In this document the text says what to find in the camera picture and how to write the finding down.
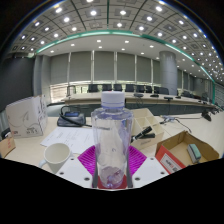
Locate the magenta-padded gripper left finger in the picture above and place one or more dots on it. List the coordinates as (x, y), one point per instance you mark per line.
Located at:
(75, 170)

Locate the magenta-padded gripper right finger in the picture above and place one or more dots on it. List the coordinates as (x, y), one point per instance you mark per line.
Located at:
(148, 170)

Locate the clear plastic water bottle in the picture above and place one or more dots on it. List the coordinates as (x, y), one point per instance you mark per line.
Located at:
(111, 133)

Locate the white ceramic mug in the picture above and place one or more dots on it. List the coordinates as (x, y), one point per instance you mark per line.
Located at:
(56, 156)

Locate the white printed paper sheet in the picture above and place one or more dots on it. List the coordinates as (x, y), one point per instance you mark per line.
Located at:
(70, 138)

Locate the brown cardboard box red label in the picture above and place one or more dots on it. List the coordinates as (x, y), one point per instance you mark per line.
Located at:
(176, 150)

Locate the black marker pen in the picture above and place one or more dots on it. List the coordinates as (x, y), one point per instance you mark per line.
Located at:
(143, 133)

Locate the grey-green whiteboard eraser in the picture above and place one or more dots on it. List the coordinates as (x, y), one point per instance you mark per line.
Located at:
(194, 153)

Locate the white divided organizer box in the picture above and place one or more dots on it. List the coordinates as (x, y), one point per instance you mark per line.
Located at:
(140, 120)

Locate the long curved conference desk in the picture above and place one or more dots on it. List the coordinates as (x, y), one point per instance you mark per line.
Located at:
(83, 98)

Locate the large white cardboard box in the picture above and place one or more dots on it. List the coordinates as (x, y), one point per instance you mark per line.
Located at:
(25, 116)

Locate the black power adapter brick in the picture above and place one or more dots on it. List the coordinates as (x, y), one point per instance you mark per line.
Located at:
(5, 133)

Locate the black desk microphone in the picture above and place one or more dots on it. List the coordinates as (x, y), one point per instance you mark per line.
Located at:
(206, 115)

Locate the row of black office chairs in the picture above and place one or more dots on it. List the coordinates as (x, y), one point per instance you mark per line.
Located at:
(130, 87)

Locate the group of ceiling lights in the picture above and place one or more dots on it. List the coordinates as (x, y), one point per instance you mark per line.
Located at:
(123, 12)

